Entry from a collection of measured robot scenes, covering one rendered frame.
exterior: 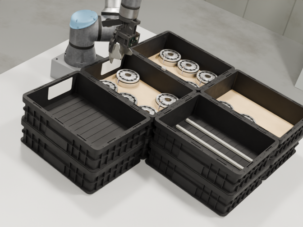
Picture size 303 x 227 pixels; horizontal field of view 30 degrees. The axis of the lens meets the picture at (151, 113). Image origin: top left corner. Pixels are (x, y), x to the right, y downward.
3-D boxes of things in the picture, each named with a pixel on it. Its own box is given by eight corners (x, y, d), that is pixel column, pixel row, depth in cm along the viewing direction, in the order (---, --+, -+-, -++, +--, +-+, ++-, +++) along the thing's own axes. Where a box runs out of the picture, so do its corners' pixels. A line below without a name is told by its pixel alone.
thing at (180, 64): (173, 65, 260) (173, 65, 259) (184, 58, 267) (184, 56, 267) (192, 75, 256) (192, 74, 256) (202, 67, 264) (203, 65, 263)
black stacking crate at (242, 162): (147, 142, 220) (153, 119, 213) (192, 114, 240) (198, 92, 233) (230, 199, 203) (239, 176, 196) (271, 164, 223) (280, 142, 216)
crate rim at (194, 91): (77, 74, 231) (78, 69, 230) (126, 52, 252) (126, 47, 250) (151, 123, 214) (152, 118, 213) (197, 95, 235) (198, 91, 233)
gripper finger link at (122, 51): (128, 65, 231) (129, 47, 224) (118, 58, 233) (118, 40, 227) (133, 61, 232) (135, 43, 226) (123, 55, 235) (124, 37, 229)
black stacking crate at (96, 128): (19, 120, 217) (20, 96, 210) (75, 93, 237) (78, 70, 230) (93, 176, 200) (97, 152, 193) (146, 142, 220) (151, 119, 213)
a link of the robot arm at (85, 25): (67, 33, 258) (69, 6, 250) (96, 34, 261) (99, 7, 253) (69, 47, 249) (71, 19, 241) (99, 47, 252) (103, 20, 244)
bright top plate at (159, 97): (150, 99, 235) (151, 97, 235) (166, 91, 242) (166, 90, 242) (168, 111, 231) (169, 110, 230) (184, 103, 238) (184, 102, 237)
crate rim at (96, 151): (20, 100, 211) (20, 94, 210) (77, 74, 231) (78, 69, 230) (96, 156, 194) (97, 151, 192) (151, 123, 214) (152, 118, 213)
